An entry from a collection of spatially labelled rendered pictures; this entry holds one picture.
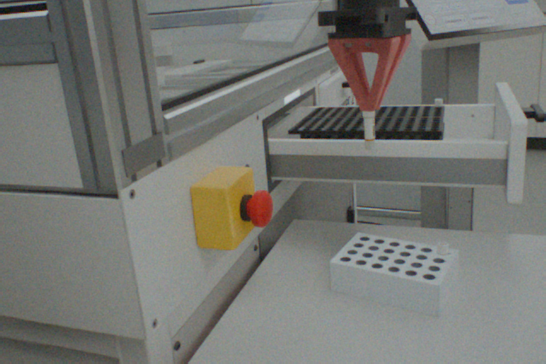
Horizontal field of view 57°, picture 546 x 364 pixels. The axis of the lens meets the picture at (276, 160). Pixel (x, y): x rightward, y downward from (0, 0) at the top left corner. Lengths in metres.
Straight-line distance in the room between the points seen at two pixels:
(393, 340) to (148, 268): 0.25
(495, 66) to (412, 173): 3.08
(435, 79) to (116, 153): 1.42
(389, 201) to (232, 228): 2.17
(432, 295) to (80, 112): 0.38
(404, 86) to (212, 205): 2.03
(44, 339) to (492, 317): 0.46
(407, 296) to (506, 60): 3.25
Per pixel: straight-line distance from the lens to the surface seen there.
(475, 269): 0.66
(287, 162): 0.73
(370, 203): 2.68
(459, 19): 1.62
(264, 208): 0.52
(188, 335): 0.59
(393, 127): 0.75
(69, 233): 0.48
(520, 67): 3.75
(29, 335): 0.60
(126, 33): 0.44
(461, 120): 0.93
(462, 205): 1.89
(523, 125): 0.67
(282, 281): 0.62
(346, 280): 0.58
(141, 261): 0.46
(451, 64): 1.72
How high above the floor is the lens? 1.08
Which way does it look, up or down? 17 degrees down
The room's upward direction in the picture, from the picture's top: 5 degrees counter-clockwise
